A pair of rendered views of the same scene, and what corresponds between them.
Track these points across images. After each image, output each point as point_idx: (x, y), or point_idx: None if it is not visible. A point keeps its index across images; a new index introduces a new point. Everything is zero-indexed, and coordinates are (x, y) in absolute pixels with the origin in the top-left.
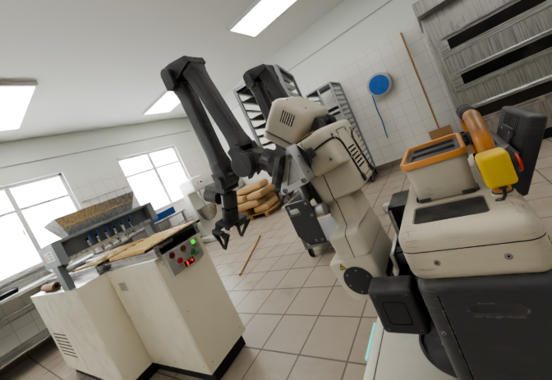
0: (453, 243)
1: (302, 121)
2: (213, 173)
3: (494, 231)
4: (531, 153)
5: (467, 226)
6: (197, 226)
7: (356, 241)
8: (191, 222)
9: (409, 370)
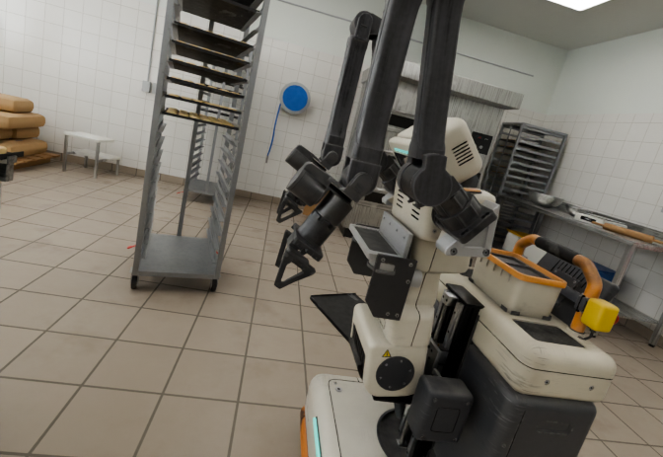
0: (569, 369)
1: (475, 171)
2: (361, 161)
3: (597, 367)
4: None
5: (583, 358)
6: (13, 167)
7: (426, 329)
8: (2, 150)
9: None
